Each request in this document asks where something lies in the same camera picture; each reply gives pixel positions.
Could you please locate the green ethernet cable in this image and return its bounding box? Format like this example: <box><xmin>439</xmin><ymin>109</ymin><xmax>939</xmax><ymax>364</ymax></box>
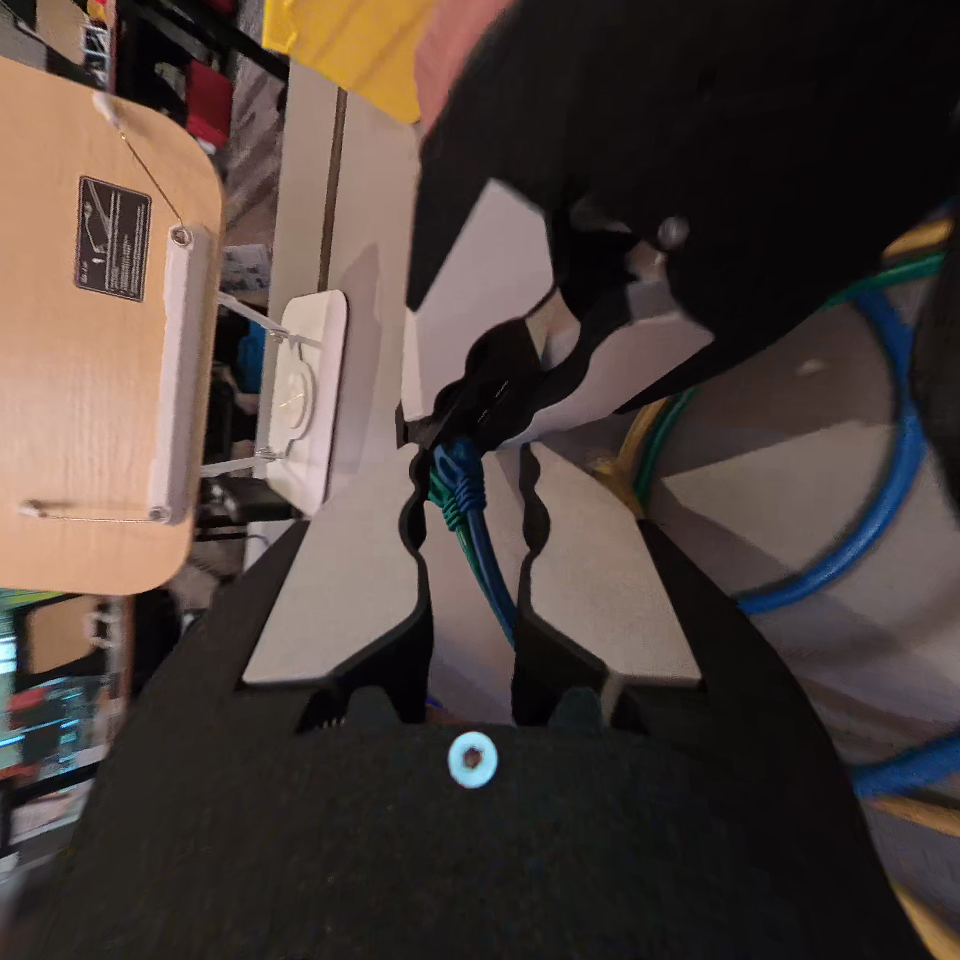
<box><xmin>427</xmin><ymin>253</ymin><xmax>948</xmax><ymax>639</ymax></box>

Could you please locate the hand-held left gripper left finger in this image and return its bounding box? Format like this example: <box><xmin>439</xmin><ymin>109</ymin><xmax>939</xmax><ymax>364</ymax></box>
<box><xmin>241</xmin><ymin>448</ymin><xmax>436</xmax><ymax>725</ymax></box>

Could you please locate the wooden board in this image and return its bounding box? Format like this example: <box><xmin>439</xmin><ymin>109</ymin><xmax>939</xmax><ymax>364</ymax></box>
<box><xmin>0</xmin><ymin>56</ymin><xmax>226</xmax><ymax>597</ymax></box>

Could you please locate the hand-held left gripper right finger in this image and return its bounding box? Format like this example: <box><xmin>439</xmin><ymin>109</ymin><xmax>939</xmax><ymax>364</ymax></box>
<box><xmin>512</xmin><ymin>442</ymin><xmax>704</xmax><ymax>726</ymax></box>

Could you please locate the person's right hand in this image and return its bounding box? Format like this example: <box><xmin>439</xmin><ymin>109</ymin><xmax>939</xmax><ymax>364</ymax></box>
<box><xmin>414</xmin><ymin>0</ymin><xmax>519</xmax><ymax>129</ymax></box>

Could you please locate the yellow ethernet cable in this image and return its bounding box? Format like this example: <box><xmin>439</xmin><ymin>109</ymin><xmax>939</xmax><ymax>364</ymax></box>
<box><xmin>588</xmin><ymin>221</ymin><xmax>960</xmax><ymax>960</ymax></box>

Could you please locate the white stand base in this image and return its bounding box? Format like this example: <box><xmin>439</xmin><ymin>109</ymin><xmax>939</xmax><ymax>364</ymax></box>
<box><xmin>258</xmin><ymin>291</ymin><xmax>350</xmax><ymax>519</ymax></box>

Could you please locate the black label sticker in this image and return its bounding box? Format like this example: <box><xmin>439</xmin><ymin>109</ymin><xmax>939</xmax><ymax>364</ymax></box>
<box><xmin>73</xmin><ymin>176</ymin><xmax>153</xmax><ymax>303</ymax></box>

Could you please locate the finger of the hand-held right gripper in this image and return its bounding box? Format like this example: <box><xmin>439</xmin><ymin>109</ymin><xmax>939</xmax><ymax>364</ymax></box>
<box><xmin>396</xmin><ymin>180</ymin><xmax>560</xmax><ymax>451</ymax></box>
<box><xmin>480</xmin><ymin>281</ymin><xmax>715</xmax><ymax>453</ymax></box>

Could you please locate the black metal rack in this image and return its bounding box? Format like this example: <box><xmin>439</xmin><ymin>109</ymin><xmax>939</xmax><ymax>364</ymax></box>
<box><xmin>112</xmin><ymin>0</ymin><xmax>291</xmax><ymax>84</ymax></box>

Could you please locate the yellow plastic bin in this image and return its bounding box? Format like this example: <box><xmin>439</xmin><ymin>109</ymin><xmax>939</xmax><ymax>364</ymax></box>
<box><xmin>262</xmin><ymin>0</ymin><xmax>444</xmax><ymax>125</ymax></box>

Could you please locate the blue ethernet cable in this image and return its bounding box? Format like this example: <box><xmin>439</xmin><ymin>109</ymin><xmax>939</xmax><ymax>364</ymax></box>
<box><xmin>433</xmin><ymin>288</ymin><xmax>960</xmax><ymax>800</ymax></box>

